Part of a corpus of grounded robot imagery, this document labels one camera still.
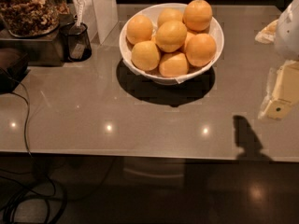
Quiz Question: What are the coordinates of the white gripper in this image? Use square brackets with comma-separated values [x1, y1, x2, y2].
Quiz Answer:
[255, 0, 299, 120]

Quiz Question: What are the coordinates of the orange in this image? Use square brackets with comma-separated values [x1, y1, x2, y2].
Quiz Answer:
[126, 15, 153, 45]
[157, 7, 183, 27]
[155, 21, 187, 52]
[183, 0, 213, 32]
[131, 41, 161, 71]
[185, 34, 217, 67]
[159, 51, 189, 77]

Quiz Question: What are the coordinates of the white ceramic bowl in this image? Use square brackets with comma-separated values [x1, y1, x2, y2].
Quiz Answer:
[119, 3, 224, 85]

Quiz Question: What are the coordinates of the white paper bag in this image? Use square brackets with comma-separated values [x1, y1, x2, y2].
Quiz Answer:
[82, 0, 118, 44]

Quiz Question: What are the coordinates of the black mesh cup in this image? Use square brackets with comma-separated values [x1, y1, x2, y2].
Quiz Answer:
[59, 22, 92, 63]

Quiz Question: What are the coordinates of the white utensil in cup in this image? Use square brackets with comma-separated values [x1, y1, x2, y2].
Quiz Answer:
[69, 0, 85, 35]

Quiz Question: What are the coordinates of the grey metal box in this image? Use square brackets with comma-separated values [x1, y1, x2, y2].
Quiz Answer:
[0, 13, 76, 67]

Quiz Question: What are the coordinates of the glass jar of nuts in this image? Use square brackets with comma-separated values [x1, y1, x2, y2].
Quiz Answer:
[0, 0, 59, 38]

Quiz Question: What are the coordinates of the dark brown box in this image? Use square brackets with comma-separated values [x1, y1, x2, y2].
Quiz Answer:
[0, 48, 29, 93]

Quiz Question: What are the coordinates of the black cable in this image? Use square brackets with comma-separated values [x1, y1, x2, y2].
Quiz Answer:
[0, 77, 117, 224]

